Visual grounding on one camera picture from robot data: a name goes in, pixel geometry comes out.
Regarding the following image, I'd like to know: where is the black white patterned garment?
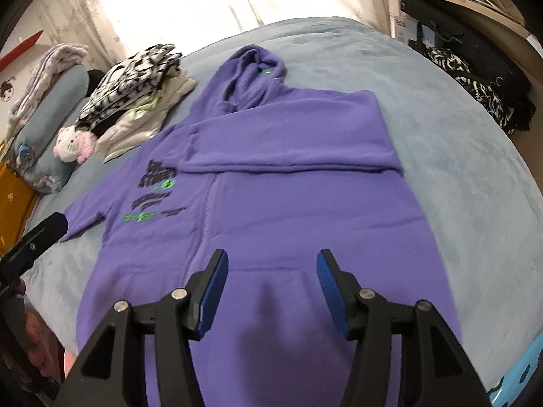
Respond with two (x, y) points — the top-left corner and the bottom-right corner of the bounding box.
(75, 44), (182, 131)

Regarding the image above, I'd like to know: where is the left hand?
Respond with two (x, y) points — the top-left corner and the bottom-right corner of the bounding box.
(17, 280), (61, 382)

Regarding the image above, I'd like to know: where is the folded floral white quilt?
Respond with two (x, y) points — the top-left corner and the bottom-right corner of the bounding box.
(5, 43), (88, 141)

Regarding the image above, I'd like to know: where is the cream puffer jacket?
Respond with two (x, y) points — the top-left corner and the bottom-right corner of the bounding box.
(95, 69), (197, 163)

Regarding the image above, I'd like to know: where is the red wall shelf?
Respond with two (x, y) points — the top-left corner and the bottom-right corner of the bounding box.
(0, 30), (43, 71)

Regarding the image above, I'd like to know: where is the rolled grey-blue blanket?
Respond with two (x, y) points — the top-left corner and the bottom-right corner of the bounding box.
(9, 65), (89, 194)

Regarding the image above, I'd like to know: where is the grey-blue bed blanket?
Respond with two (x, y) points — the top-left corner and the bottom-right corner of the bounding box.
(25, 18), (542, 387)

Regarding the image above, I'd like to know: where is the white pink plush toy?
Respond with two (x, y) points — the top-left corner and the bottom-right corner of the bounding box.
(53, 126), (97, 166)

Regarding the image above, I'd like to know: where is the purple hoodie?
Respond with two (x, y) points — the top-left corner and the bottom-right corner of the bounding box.
(65, 45), (460, 406)

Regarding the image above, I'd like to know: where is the wooden shelf unit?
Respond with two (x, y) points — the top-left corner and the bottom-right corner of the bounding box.
(431, 0), (542, 82)

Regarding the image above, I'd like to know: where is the orange wooden nightstand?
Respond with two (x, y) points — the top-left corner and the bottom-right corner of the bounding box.
(0, 163), (39, 255)

